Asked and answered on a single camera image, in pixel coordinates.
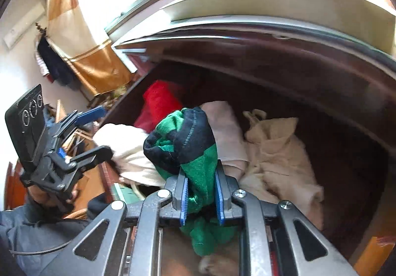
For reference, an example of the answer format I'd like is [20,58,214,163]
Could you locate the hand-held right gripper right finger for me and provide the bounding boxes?
[215,168,359,276]

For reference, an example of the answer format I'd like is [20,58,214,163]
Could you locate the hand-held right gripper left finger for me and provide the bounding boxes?
[37,169,190,276]

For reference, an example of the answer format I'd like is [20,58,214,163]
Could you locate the person's left hand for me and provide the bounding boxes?
[27,185,67,207]

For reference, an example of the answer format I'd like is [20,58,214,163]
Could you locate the person's left forearm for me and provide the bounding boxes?
[0,192,109,276]

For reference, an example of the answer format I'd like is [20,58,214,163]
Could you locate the white air conditioner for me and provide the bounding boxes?
[3,2,46,49]

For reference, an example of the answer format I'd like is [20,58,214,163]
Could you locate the washing machine drum opening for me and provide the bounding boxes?
[93,60,396,276]

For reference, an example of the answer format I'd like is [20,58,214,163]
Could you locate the black cable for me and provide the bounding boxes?
[11,240,73,257]

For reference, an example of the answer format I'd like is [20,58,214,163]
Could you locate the pink underwear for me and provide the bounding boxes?
[198,100,250,178]

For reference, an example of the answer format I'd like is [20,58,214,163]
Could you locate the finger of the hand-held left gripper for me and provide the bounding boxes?
[63,145,114,173]
[53,105,107,146]

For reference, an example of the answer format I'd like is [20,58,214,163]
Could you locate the white underwear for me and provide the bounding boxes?
[93,124,168,187]

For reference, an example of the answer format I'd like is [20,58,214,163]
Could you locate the red underwear grey waistband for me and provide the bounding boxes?
[134,80,185,134]

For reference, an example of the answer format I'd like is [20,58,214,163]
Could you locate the green booklet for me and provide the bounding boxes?
[111,183,140,203]

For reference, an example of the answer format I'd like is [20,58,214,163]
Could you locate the green and black underwear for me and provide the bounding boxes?
[143,107,240,256]

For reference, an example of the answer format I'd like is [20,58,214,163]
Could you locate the orange and cream curtain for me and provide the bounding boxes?
[46,0,134,95]

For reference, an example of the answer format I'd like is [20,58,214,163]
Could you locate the beige underwear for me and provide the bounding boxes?
[240,109,325,230]

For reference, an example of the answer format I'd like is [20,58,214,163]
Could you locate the hanging dark clothes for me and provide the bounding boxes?
[35,24,78,89]

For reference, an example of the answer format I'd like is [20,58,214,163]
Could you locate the tan cloth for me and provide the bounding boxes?
[199,253,240,276]

